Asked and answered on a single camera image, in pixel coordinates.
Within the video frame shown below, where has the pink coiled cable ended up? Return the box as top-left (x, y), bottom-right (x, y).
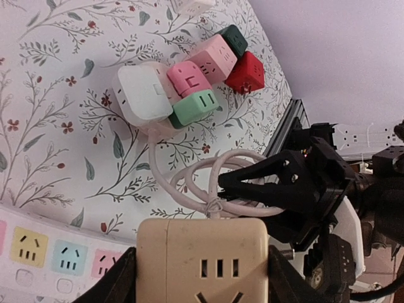
top-left (148, 129), bottom-right (285, 220)

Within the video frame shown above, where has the pink heart adapter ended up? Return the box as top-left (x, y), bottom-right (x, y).
top-left (167, 61), bottom-right (212, 98)

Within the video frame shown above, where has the beige cube socket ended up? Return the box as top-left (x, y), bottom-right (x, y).
top-left (136, 218), bottom-right (269, 302)

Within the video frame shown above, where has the white colourful power strip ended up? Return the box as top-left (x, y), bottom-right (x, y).
top-left (1, 206), bottom-right (136, 302)

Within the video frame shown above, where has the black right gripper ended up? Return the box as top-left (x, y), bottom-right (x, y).
top-left (217, 123), bottom-right (355, 251)

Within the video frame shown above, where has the white cube socket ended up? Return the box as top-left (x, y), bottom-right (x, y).
top-left (170, 0), bottom-right (216, 16)

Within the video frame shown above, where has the red cube socket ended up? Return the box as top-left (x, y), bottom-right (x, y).
top-left (225, 50), bottom-right (265, 95)

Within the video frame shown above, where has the green cube adapter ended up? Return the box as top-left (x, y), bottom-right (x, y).
top-left (169, 90), bottom-right (219, 129)

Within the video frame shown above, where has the white flat adapter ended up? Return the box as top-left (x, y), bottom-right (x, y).
top-left (112, 65), bottom-right (173, 127)

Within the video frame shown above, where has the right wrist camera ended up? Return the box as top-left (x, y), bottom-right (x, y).
top-left (290, 198), bottom-right (367, 303)

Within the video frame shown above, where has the floral table mat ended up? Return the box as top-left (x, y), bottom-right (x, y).
top-left (1, 1), bottom-right (292, 239)

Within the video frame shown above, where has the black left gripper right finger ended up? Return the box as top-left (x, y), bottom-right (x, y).
top-left (268, 246), bottom-right (322, 303)

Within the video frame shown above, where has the dark green cube socket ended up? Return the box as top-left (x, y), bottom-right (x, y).
top-left (217, 24), bottom-right (248, 59)

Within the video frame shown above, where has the pink cube socket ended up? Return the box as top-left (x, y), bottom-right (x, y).
top-left (187, 34), bottom-right (237, 85)

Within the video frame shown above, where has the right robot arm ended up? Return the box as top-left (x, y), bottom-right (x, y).
top-left (218, 123), bottom-right (403, 302)

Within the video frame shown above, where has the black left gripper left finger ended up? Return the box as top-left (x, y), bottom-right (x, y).
top-left (73, 247), bottom-right (136, 303)

